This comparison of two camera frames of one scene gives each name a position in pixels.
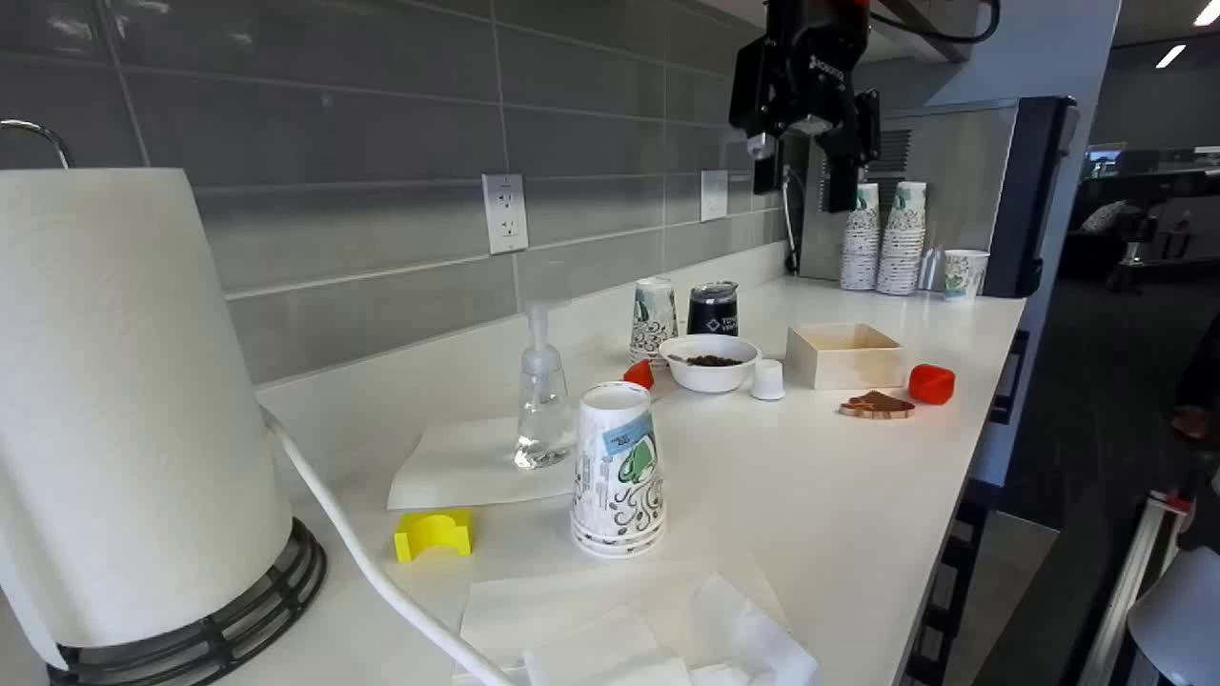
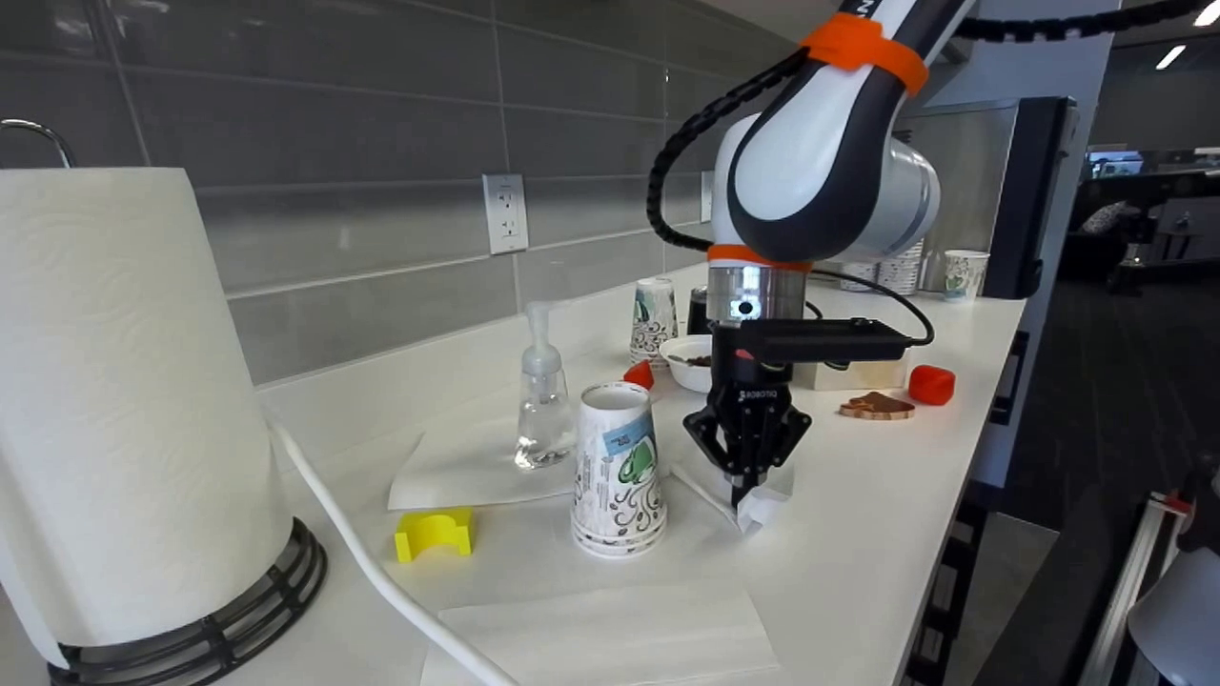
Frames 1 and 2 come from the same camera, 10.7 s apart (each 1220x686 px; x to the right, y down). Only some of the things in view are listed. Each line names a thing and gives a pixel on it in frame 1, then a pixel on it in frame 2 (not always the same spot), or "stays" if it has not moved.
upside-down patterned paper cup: [618, 497] stays
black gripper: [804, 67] → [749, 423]
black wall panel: [1029, 203] stays
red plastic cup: [932, 383] stays
